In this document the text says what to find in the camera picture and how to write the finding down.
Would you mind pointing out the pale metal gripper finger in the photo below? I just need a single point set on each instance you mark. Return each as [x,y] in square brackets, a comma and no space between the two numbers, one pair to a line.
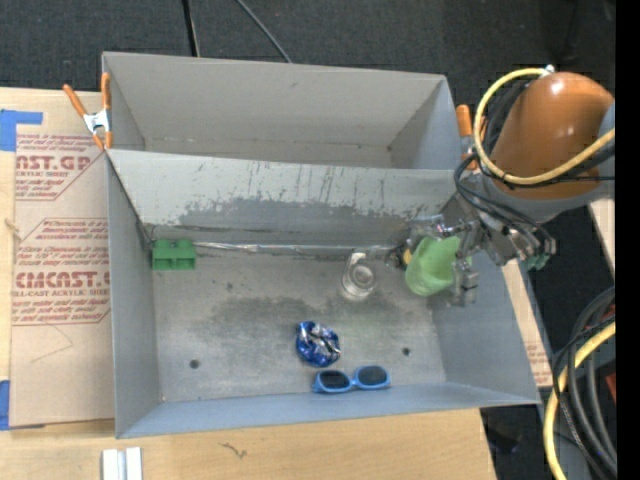
[466,283]
[450,229]

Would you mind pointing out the light green soft toy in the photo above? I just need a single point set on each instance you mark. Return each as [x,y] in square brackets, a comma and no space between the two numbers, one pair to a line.
[430,268]

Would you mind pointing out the clear glass cup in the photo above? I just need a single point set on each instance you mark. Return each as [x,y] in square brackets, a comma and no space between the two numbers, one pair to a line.
[358,278]

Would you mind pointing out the blue sunglasses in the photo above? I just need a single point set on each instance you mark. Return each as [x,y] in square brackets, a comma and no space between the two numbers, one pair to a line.
[350,380]

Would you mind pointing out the blue crumpled foil wrapper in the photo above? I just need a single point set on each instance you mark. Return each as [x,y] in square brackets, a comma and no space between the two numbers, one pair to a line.
[316,345]

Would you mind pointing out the grey metal bin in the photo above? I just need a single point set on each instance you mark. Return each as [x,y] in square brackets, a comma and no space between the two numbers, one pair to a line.
[280,308]

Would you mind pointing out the green toy brick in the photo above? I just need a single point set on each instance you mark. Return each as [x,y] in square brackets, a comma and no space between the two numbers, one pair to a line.
[173,255]

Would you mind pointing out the brown cardboard board red print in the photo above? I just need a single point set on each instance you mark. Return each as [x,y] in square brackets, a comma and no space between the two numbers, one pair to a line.
[60,268]

